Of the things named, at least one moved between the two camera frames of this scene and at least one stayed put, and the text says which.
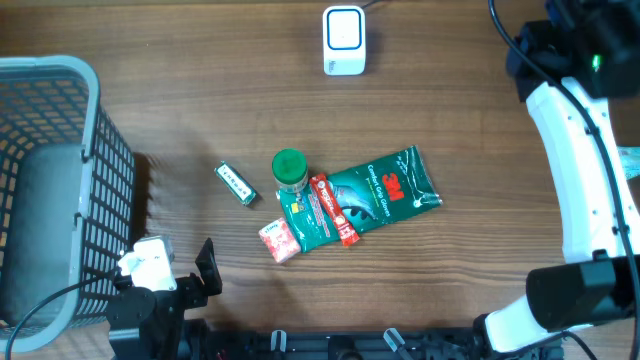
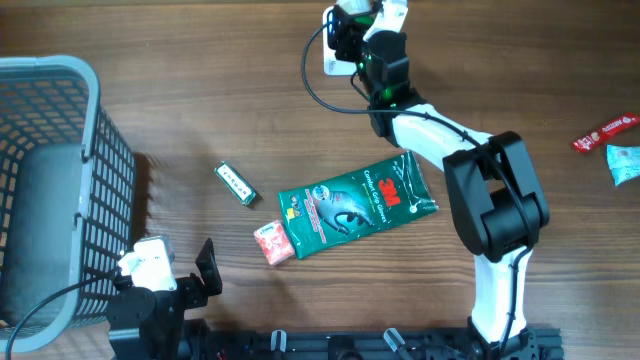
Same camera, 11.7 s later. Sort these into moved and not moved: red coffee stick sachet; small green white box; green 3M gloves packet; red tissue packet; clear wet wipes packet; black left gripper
Moved: red tissue packet; red coffee stick sachet
Not moved: clear wet wipes packet; green 3M gloves packet; black left gripper; small green white box
